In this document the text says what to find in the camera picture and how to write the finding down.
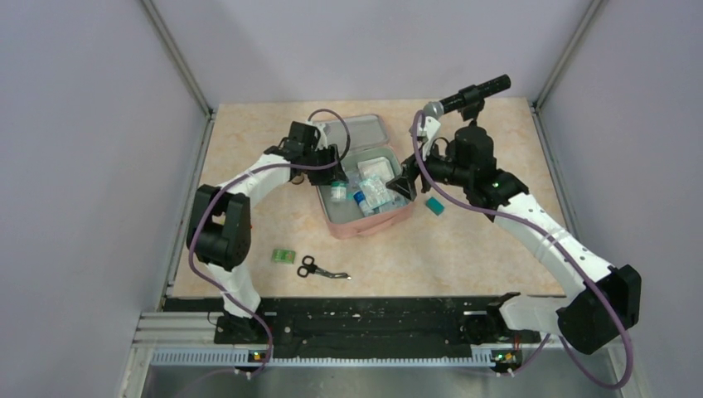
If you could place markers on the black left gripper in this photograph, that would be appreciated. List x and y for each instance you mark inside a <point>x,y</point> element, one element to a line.
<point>328,175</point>

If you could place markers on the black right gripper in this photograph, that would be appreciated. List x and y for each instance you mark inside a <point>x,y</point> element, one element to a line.
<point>405,184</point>

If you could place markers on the white gauze packet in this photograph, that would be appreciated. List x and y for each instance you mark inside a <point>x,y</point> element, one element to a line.
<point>377,167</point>

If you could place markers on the pink medicine case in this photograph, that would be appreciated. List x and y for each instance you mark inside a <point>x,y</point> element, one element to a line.
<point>371,156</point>

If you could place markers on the white blue dropper bottle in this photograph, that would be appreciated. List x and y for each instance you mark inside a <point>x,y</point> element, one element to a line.
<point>363,204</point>

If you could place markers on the small white capped vial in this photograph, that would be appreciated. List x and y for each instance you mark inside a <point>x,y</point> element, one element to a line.
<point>338,192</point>

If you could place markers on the black handled scissors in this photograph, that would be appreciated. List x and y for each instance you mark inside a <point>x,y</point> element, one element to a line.
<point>309,267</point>

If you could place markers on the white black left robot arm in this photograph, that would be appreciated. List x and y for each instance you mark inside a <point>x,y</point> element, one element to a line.
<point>219,233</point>

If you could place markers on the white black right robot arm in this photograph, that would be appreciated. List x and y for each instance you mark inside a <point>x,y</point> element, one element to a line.
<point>601,301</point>

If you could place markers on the teal small box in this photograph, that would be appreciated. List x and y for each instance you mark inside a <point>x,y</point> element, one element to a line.
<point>435,206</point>

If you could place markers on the black microphone on stand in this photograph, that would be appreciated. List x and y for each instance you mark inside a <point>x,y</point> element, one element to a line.
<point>468,101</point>

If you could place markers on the green small packet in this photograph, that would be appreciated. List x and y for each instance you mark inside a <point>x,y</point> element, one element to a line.
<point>283,256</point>

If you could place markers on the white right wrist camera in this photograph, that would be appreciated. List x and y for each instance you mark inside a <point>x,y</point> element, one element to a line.
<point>426,131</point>

